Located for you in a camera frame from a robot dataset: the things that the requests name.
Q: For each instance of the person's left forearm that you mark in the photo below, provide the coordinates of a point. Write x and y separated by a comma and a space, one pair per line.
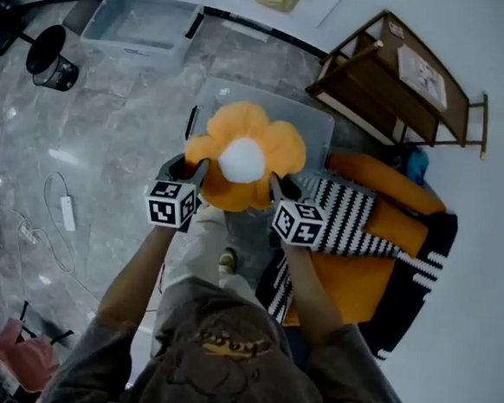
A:
135, 274

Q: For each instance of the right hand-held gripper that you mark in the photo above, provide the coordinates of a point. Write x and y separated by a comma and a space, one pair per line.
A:
298, 224

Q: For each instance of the person's brown printed t-shirt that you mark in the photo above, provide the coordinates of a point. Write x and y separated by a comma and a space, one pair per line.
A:
231, 360

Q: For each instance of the black round-base stand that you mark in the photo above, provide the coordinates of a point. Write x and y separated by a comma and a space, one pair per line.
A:
47, 47

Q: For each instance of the person's beige trousers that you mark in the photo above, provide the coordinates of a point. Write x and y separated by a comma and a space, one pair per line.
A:
200, 253

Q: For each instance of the person's shoe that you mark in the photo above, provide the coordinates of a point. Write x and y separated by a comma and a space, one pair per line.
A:
228, 261

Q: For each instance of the person's right forearm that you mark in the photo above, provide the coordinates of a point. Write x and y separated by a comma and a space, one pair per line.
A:
309, 296

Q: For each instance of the wooden shelf rack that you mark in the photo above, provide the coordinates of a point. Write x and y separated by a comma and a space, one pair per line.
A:
361, 83

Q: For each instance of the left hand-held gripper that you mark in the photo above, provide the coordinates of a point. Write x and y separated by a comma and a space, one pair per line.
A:
167, 207

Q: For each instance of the white rectangular power adapter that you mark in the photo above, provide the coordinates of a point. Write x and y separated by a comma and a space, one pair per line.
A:
68, 213

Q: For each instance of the orange bolster pillow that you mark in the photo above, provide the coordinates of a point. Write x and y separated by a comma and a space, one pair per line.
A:
388, 176

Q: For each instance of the white power strip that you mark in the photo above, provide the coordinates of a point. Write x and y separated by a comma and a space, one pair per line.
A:
28, 234

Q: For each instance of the magazine with printed cover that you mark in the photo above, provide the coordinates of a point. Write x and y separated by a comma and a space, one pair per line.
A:
422, 75

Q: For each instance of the blue fluffy item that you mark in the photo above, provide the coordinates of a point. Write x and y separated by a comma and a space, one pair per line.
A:
416, 166

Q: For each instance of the sofa with black white cover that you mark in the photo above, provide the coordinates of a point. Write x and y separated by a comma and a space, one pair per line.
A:
428, 275

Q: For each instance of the black mesh waste bin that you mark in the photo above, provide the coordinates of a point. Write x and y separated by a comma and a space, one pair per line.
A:
60, 74

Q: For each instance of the orange flower-shaped cushion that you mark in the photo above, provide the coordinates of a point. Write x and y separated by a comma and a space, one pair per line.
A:
240, 130

